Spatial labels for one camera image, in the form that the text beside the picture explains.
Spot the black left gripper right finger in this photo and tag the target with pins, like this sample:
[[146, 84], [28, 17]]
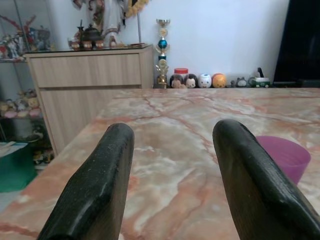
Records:
[[255, 185]]

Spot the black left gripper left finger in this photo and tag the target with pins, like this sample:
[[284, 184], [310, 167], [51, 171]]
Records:
[[100, 180]]

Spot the purple plastic cup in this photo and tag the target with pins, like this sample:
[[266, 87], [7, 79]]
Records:
[[292, 157]]

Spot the green box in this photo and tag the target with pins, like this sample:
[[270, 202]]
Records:
[[15, 167]]

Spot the light wooden sideboard cabinet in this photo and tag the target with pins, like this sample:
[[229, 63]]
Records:
[[87, 82]]

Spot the green white toy van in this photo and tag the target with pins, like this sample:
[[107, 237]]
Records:
[[261, 82]]

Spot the grey Totoro figurine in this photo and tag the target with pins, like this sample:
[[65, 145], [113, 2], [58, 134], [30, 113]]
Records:
[[241, 82]]

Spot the small grey figurine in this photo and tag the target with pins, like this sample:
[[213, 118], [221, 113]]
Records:
[[232, 83]]

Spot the orange Pooh round plush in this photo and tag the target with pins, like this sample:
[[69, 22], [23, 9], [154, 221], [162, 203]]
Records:
[[219, 80]]

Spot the white Donald Duck round plush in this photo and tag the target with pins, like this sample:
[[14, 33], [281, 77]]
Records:
[[205, 80]]

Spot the Mickey Mouse round plush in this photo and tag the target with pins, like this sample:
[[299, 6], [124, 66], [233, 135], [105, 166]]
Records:
[[191, 81]]

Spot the Minnie Mouse round plush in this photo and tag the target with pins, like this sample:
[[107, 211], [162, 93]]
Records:
[[177, 82]]

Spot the glass display shelf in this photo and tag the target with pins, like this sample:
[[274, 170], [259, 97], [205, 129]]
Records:
[[20, 82]]

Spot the red lidded snack jar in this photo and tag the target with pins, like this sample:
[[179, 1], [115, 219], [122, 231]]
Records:
[[180, 75]]

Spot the tall gold blue trophy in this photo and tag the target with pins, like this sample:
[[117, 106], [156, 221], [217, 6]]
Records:
[[162, 50]]

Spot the dark cast iron teapot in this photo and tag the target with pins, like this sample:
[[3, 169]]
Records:
[[91, 33]]

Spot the black television screen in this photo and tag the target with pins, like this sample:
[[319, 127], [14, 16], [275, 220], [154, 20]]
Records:
[[297, 42]]

